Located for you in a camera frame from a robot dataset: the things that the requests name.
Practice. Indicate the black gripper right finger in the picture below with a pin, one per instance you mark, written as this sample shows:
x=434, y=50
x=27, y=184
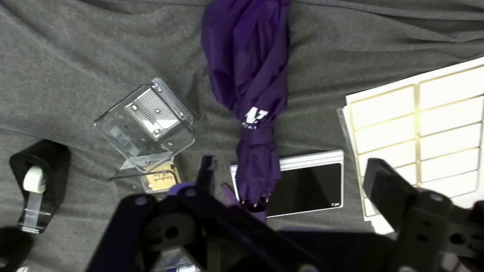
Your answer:
x=432, y=231

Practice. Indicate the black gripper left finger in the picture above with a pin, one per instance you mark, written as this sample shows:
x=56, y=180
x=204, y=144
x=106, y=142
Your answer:
x=201, y=236

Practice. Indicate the purple umbrella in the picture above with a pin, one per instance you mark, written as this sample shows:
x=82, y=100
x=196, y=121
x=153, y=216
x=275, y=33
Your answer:
x=249, y=76

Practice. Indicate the small tan card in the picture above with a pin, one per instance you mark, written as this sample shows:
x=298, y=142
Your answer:
x=162, y=178

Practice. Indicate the white label sheets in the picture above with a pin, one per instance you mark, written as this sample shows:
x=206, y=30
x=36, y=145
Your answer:
x=428, y=125

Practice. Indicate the white framed tablet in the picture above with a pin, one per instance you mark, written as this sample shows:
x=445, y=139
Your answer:
x=310, y=183

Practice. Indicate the clear plastic box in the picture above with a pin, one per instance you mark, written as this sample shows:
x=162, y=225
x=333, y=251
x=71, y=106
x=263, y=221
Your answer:
x=148, y=122

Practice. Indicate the black tape dispenser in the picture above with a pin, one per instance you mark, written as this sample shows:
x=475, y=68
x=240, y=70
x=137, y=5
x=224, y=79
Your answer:
x=42, y=183

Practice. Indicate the grey table cloth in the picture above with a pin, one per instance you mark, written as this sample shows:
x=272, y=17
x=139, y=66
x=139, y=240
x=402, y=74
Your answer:
x=75, y=60

